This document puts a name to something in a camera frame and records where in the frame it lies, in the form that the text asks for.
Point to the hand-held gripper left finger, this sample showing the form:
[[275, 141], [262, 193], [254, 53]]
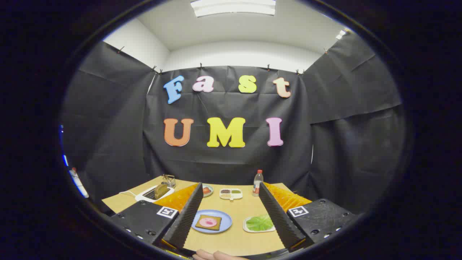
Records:
[[187, 220]]

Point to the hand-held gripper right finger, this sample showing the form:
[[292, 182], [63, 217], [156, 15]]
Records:
[[278, 220]]

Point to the green lettuce leaf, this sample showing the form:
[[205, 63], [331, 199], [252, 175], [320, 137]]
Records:
[[258, 224]]

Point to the brown toasted bread slice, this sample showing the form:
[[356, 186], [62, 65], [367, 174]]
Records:
[[161, 190]]

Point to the pink ham slice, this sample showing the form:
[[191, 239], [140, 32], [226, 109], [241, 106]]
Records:
[[208, 222]]

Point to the square bread slice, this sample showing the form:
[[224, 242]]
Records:
[[216, 219]]

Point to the white square plate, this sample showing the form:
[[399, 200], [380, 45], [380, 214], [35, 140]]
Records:
[[245, 224]]

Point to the meat and carrot pieces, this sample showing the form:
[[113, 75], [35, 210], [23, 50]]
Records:
[[206, 190]]

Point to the blue plate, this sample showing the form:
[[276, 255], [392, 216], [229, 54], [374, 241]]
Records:
[[225, 224]]

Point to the pale green plate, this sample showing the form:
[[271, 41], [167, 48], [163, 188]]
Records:
[[210, 186]]

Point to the clear bottle red cap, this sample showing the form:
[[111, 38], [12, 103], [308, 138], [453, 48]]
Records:
[[257, 182]]

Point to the white divided dish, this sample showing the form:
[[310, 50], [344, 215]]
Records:
[[236, 196]]

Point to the white toaster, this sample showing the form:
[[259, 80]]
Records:
[[142, 197]]

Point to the black backdrop cloth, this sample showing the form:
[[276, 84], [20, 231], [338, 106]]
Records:
[[223, 162]]

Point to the small ceiling light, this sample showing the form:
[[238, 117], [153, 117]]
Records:
[[340, 34]]

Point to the long ceiling light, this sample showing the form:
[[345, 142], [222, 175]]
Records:
[[234, 9]]

